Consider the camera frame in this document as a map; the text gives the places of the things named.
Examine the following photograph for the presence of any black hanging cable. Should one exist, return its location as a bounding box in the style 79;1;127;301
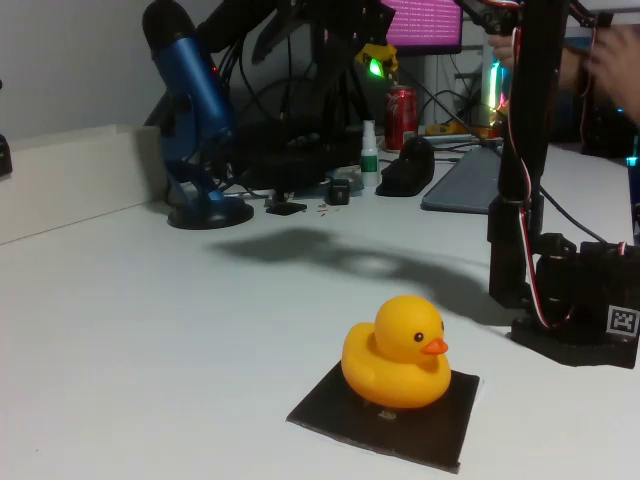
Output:
282;32;294;121

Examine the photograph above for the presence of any black camera cable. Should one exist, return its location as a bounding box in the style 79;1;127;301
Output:
393;62;609;246

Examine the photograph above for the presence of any white spray bottle green label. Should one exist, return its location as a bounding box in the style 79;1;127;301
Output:
360;119;380;188

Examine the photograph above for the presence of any red white base servo cable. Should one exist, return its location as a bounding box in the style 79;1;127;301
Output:
519;202;575;331

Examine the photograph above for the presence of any person's left hand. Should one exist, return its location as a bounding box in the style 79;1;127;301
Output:
592;22;640;124

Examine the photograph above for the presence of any yellow rubber duck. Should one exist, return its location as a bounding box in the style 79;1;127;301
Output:
341;294;453;410

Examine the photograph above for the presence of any black tripod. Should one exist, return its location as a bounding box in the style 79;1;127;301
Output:
319;49;374;146

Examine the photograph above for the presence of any black square pad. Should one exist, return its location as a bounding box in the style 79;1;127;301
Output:
285;359;481;474

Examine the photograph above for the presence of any person's right forearm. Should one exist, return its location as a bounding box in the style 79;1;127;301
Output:
559;42;596;94

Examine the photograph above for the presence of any person's right hand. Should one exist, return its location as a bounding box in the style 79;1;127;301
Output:
487;32;519;69

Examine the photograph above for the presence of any yellow hand tool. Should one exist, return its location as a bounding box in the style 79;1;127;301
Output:
424;122;501;141

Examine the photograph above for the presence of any white fiducial tag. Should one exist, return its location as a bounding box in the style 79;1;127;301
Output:
606;304;640;337

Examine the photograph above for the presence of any white box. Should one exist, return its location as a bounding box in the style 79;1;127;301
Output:
0;123;171;246

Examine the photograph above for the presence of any blue desktop microphone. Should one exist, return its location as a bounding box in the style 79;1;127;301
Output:
141;0;255;231

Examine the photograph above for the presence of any small black cube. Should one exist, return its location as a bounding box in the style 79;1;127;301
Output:
327;178;351;206

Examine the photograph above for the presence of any black computer mouse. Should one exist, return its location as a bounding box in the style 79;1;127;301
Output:
375;135;435;197

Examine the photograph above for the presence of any computer monitor purple screen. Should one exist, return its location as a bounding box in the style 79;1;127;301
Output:
309;0;464;57

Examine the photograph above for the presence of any red soda can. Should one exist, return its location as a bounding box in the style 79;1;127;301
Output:
383;84;419;152

